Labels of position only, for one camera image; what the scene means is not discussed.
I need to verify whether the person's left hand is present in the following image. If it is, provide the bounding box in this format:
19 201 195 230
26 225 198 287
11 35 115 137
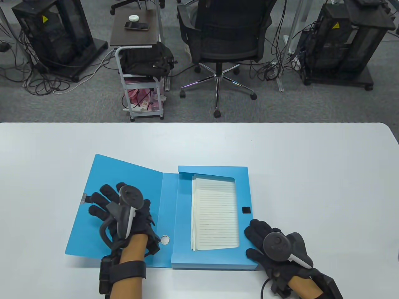
88 182 155 249

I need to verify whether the person's right hand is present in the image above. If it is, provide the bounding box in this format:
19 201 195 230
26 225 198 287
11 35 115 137
244 219 315 287

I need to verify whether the blue file box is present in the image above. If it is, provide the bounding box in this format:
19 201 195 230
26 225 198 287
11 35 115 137
65 154 258 271

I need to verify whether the stack of lined papers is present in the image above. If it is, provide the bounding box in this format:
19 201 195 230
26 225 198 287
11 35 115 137
191 174 240 251

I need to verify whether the person's left forearm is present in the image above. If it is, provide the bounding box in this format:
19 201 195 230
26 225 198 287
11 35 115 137
109 234 149 299

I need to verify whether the grey handheld controller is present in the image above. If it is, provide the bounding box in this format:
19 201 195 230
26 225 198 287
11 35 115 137
263 232 314 269
99 185 145 247

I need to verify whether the white rolling cart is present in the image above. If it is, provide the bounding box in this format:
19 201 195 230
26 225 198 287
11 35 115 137
115 45 165 122

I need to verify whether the pink plastic bag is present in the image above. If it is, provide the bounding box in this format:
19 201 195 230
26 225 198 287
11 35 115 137
127 88 160 111

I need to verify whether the black bag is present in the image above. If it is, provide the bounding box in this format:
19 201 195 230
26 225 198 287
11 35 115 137
120 41 175 78

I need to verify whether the brown side table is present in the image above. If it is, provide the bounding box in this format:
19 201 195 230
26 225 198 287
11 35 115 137
110 9 160 47

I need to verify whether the black smartphone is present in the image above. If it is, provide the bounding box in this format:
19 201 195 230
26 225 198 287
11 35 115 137
124 21 150 31

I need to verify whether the black mesh office chair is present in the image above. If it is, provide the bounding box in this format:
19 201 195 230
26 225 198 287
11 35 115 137
177 0 278 118

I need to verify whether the black computer tower rack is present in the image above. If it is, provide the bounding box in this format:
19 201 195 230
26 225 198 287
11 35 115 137
12 0 109 83
299 0 397 91

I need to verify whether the black chair wheel base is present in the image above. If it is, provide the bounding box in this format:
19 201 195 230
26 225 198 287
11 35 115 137
110 0 166 15

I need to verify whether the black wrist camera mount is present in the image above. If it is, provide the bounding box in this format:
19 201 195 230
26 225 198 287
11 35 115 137
269 267 344 299
99 243 161 295

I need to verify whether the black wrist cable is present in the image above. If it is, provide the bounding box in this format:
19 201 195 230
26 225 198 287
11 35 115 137
260 278 272 299

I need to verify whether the tangle of black floor cables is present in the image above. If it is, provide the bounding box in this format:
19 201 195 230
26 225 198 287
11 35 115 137
0 19 123 96

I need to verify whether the aluminium frame post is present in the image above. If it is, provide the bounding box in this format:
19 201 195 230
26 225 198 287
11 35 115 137
155 0 171 92
276 0 305 93

